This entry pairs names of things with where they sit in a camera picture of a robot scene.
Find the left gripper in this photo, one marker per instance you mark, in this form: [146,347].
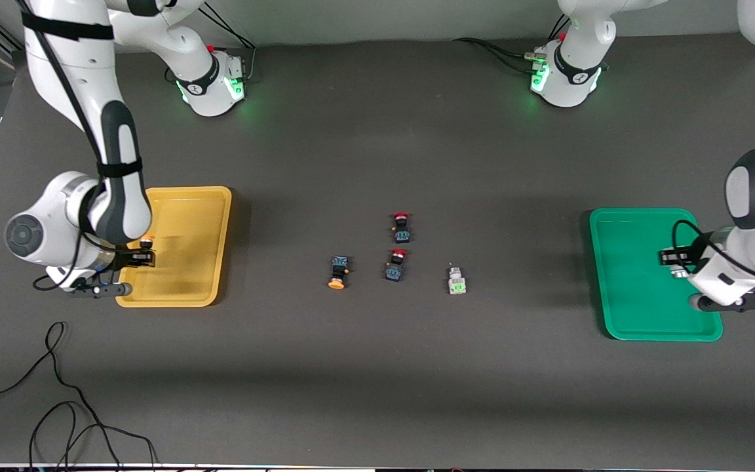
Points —
[697,252]

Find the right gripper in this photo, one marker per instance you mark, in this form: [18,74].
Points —
[122,257]

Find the green push button white body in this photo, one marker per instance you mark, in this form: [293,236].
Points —
[457,282]
[680,273]

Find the yellow push button blue base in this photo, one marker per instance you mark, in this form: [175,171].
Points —
[147,240]
[339,272]

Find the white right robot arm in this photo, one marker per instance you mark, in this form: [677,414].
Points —
[115,170]

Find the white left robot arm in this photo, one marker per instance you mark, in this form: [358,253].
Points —
[577,52]

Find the yellow plastic tray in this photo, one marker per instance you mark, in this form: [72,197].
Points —
[184,262]

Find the green plastic tray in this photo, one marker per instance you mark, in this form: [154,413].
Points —
[633,288]

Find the red push button blue base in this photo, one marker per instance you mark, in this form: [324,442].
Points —
[402,228]
[396,265]

